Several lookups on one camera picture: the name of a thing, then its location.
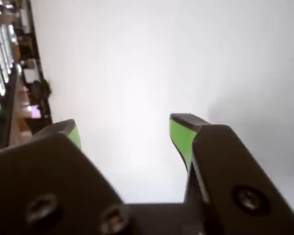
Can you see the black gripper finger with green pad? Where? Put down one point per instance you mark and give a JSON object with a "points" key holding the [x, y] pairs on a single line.
{"points": [[230, 176], [39, 176]]}

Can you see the small black desk object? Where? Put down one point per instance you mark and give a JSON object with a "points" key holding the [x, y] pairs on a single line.
{"points": [[40, 90]]}

